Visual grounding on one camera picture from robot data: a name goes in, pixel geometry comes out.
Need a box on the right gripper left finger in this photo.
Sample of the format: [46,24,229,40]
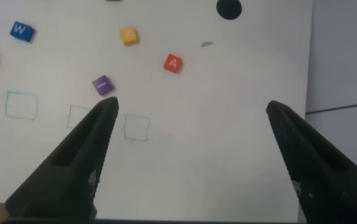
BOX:
[5,96,120,220]

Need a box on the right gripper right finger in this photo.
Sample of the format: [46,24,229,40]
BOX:
[265,100,357,224]

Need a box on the purple I letter block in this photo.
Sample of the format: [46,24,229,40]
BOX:
[92,75,115,96]

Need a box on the orange A letter block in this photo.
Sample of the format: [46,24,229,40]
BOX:
[163,53,184,75]

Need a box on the yellow letter block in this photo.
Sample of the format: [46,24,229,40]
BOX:
[119,26,140,47]

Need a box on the blue W letter block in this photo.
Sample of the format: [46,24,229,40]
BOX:
[9,21,36,43]

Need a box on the black round table grommet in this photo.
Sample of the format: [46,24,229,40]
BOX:
[216,0,243,21]

